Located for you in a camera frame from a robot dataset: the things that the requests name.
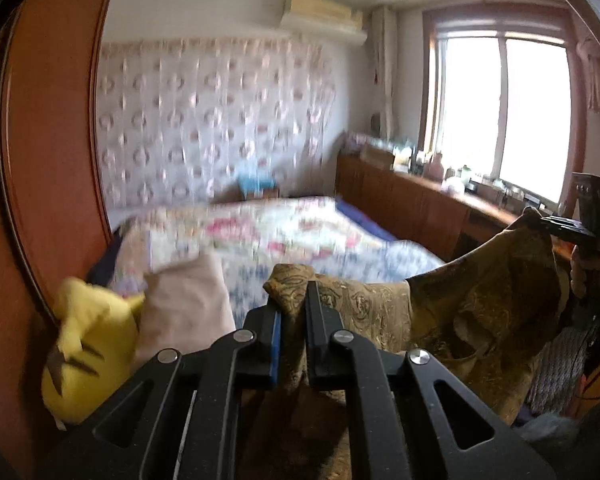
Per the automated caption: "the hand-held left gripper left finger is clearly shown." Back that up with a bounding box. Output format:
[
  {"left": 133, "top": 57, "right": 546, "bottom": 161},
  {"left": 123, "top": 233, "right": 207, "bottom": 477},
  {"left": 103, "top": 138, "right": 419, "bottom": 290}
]
[{"left": 40, "top": 305, "right": 283, "bottom": 480}]

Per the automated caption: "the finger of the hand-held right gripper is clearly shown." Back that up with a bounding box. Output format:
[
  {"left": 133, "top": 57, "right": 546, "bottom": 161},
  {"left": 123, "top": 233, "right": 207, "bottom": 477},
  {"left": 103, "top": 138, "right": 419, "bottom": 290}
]
[{"left": 539, "top": 215, "right": 595, "bottom": 242}]

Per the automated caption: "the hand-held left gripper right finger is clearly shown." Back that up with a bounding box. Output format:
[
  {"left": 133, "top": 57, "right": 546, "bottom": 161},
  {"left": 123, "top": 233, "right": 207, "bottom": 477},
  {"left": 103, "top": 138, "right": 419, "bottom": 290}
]
[{"left": 305, "top": 280, "right": 556, "bottom": 480}]

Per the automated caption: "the brown patterned shirt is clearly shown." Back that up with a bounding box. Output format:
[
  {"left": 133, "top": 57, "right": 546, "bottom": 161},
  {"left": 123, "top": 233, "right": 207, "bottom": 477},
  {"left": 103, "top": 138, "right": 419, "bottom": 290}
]
[{"left": 240, "top": 207, "right": 563, "bottom": 480}]

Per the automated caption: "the person's right hand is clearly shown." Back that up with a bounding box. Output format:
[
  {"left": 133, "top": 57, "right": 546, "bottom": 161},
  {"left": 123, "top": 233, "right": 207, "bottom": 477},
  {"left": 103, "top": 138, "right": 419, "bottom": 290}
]
[{"left": 570, "top": 247, "right": 600, "bottom": 307}]

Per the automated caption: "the beige pillow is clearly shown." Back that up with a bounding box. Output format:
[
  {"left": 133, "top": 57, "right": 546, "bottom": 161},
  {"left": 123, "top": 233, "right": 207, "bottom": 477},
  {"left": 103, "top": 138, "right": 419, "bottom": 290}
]
[{"left": 132, "top": 252, "right": 236, "bottom": 366}]

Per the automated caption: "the pink floral quilt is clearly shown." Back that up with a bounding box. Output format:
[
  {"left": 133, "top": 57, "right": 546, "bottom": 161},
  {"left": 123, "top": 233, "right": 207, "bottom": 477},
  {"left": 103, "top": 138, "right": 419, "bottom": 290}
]
[{"left": 112, "top": 196, "right": 396, "bottom": 286}]

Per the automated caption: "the window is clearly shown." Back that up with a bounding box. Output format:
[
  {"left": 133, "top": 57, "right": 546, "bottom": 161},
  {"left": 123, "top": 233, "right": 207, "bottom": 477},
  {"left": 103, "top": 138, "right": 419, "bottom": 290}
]
[{"left": 422, "top": 7, "right": 586, "bottom": 206}]

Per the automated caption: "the pink tied curtain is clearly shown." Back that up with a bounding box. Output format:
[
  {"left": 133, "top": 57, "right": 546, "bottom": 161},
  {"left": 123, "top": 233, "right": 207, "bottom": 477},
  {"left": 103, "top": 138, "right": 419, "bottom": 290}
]
[{"left": 575, "top": 10, "right": 600, "bottom": 112}]

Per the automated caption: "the grey checked cloth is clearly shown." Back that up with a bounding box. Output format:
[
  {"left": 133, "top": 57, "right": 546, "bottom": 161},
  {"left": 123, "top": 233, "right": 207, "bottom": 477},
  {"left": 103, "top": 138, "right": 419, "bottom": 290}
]
[{"left": 525, "top": 330, "right": 600, "bottom": 416}]

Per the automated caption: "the long wooden cabinet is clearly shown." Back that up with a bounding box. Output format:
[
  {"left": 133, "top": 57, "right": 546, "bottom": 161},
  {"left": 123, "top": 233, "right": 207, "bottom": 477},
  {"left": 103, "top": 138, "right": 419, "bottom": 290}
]
[{"left": 336, "top": 154, "right": 576, "bottom": 261}]

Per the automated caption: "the small box with blue cloth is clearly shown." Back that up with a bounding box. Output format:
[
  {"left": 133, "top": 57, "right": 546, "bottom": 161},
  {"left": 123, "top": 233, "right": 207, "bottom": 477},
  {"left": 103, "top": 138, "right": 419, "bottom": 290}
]
[{"left": 237, "top": 172, "right": 280, "bottom": 201}]

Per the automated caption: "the yellow plush toy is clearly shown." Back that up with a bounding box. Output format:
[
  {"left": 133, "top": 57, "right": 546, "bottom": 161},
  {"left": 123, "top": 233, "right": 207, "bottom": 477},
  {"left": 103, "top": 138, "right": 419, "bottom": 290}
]
[{"left": 41, "top": 277, "right": 146, "bottom": 428}]

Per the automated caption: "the cardboard box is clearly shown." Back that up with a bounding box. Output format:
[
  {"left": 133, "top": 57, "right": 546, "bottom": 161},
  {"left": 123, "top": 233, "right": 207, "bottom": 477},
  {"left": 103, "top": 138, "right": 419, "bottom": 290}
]
[{"left": 362, "top": 145, "right": 396, "bottom": 171}]

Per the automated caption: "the circle-patterned sheer curtain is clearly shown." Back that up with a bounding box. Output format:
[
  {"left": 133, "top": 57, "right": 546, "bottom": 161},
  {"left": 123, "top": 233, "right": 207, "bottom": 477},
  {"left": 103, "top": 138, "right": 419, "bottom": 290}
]
[{"left": 96, "top": 35, "right": 341, "bottom": 208}]

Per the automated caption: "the beige window curtain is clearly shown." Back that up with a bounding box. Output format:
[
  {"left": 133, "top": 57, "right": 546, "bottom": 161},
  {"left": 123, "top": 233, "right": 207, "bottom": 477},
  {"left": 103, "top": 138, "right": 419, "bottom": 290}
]
[{"left": 370, "top": 5, "right": 401, "bottom": 141}]

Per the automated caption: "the wooden wardrobe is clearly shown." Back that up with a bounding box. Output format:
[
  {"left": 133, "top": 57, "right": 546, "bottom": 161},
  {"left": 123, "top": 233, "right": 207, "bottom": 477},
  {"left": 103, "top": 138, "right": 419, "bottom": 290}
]
[{"left": 0, "top": 0, "right": 116, "bottom": 480}]

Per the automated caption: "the wall air conditioner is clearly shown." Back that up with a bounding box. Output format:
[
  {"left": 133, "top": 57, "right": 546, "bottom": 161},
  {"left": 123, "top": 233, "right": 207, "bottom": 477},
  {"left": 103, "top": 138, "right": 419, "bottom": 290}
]
[{"left": 279, "top": 0, "right": 368, "bottom": 43}]

